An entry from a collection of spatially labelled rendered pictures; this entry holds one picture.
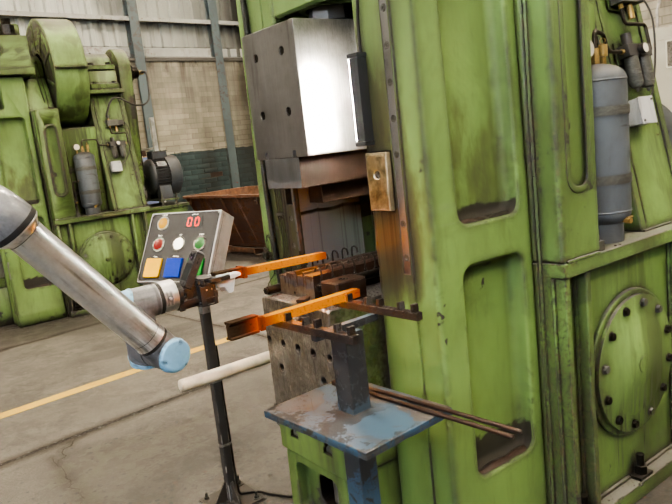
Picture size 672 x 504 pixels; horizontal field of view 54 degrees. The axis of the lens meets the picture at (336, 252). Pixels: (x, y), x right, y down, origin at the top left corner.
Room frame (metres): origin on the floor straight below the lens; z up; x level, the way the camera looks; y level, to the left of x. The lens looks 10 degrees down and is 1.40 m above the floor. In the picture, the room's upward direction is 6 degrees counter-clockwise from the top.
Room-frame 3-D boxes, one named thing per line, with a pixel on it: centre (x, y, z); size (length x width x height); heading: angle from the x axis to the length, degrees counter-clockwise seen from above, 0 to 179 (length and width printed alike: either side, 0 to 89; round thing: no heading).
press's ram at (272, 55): (2.21, -0.05, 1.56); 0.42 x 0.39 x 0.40; 126
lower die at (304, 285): (2.25, -0.03, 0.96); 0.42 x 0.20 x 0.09; 126
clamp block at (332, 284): (2.01, -0.01, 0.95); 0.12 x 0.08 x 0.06; 126
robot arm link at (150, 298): (1.78, 0.56, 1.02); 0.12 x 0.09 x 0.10; 127
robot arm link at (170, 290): (1.83, 0.48, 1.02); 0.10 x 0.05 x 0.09; 37
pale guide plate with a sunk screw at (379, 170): (1.94, -0.15, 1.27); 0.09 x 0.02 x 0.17; 36
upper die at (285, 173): (2.25, -0.03, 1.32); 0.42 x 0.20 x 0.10; 126
